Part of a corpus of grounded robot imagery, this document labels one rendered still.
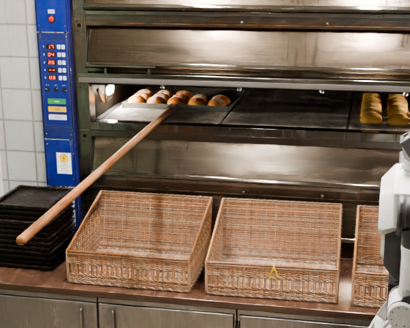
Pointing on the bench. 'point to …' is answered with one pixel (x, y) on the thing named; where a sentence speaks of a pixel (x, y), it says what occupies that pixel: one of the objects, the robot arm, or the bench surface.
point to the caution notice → (64, 163)
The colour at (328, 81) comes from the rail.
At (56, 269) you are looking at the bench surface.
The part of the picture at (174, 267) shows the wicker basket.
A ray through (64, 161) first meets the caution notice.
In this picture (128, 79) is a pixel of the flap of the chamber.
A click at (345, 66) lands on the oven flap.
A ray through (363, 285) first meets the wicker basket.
